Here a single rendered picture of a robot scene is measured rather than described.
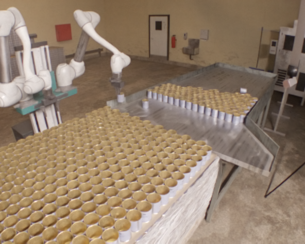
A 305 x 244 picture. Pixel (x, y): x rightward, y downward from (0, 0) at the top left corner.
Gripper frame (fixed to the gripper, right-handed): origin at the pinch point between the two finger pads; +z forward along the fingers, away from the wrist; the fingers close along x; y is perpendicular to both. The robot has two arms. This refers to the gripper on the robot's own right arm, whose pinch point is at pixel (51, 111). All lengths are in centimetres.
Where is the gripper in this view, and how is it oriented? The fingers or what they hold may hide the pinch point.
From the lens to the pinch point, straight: 195.0
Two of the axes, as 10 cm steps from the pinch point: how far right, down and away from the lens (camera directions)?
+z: 0.0, 8.9, 4.6
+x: -5.5, 3.9, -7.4
